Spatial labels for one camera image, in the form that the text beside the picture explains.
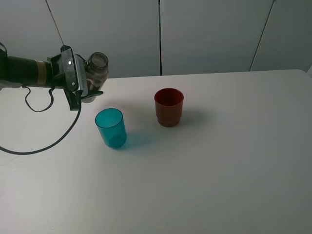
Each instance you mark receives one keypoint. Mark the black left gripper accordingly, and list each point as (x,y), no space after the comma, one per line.
(65,76)

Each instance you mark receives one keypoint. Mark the smoky translucent plastic bottle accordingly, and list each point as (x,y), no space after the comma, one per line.
(96,68)

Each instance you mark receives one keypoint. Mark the teal translucent plastic cup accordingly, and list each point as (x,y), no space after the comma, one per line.
(110,124)

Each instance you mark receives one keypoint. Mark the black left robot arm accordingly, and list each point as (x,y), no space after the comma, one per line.
(23,72)

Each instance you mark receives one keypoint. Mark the red plastic cup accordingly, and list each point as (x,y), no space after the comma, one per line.
(169,105)

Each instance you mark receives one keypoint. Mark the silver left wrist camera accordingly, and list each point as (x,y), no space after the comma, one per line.
(81,75)

